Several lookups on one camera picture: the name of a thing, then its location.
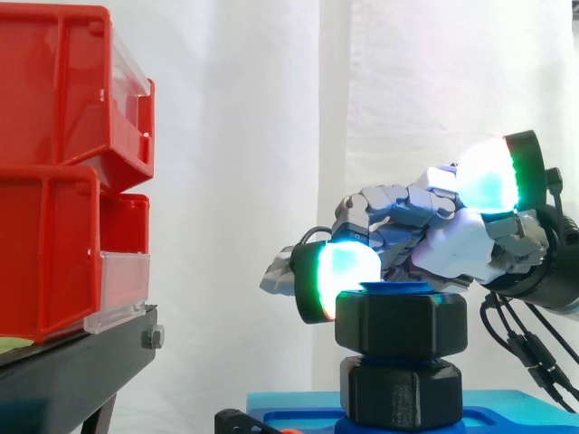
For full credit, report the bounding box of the thin black cable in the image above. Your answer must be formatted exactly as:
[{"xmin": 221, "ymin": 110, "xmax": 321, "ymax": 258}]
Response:
[{"xmin": 479, "ymin": 166, "xmax": 579, "ymax": 413}]

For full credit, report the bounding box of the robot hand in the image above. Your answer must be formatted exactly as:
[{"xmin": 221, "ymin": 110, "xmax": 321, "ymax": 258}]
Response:
[{"xmin": 259, "ymin": 129, "xmax": 552, "ymax": 325}]

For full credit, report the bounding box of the turquoise plate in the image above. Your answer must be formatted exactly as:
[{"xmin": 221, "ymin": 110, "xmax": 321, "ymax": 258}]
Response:
[{"xmin": 246, "ymin": 389, "xmax": 579, "ymax": 434}]

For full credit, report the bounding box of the large black nut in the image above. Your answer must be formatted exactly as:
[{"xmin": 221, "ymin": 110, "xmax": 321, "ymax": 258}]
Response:
[
  {"xmin": 335, "ymin": 288, "xmax": 469, "ymax": 361},
  {"xmin": 339, "ymin": 354, "xmax": 464, "ymax": 428}
]

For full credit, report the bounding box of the blue bolt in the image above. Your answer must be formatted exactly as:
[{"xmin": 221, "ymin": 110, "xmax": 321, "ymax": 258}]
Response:
[{"xmin": 334, "ymin": 279, "xmax": 465, "ymax": 434}]

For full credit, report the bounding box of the black-and-orange clip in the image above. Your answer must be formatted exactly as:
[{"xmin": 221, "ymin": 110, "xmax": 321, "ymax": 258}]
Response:
[{"xmin": 214, "ymin": 408, "xmax": 269, "ymax": 434}]

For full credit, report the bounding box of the red bin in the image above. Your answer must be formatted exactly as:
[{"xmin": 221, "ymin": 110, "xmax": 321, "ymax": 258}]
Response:
[
  {"xmin": 0, "ymin": 164, "xmax": 151, "ymax": 344},
  {"xmin": 0, "ymin": 5, "xmax": 157, "ymax": 193}
]

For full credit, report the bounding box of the blue plate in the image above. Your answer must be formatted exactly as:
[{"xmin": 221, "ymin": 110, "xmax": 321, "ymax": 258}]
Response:
[{"xmin": 247, "ymin": 404, "xmax": 579, "ymax": 434}]

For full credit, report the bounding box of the black stand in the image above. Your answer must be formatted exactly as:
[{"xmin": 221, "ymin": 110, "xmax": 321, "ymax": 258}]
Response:
[{"xmin": 0, "ymin": 303, "xmax": 166, "ymax": 434}]

